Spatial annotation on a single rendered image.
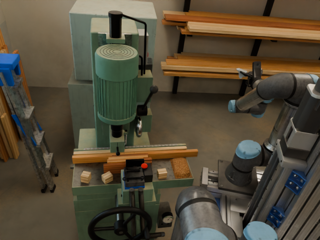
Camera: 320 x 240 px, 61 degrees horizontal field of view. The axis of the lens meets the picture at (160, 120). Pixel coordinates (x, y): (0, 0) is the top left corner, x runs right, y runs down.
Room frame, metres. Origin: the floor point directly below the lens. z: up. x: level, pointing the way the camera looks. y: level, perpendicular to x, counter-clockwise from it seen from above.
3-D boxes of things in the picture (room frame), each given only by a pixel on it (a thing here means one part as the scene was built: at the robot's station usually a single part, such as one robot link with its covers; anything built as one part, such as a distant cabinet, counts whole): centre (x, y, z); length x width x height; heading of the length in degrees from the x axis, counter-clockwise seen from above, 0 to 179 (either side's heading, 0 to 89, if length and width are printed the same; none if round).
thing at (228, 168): (1.10, -0.48, 0.87); 0.15 x 0.15 x 0.10
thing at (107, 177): (0.89, 0.22, 0.92); 0.04 x 0.03 x 0.04; 134
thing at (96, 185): (0.95, 0.10, 0.87); 0.61 x 0.30 x 0.06; 104
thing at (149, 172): (0.86, 0.07, 0.99); 0.13 x 0.11 x 0.06; 104
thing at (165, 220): (0.89, -0.10, 0.65); 0.06 x 0.04 x 0.08; 104
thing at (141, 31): (1.38, 0.14, 1.40); 0.10 x 0.06 x 0.16; 14
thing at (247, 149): (1.10, -0.49, 0.98); 0.13 x 0.12 x 0.14; 98
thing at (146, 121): (1.25, 0.10, 1.02); 0.09 x 0.07 x 0.12; 104
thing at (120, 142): (1.05, 0.21, 1.03); 0.14 x 0.07 x 0.09; 14
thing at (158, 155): (1.06, 0.10, 0.92); 0.67 x 0.02 x 0.04; 104
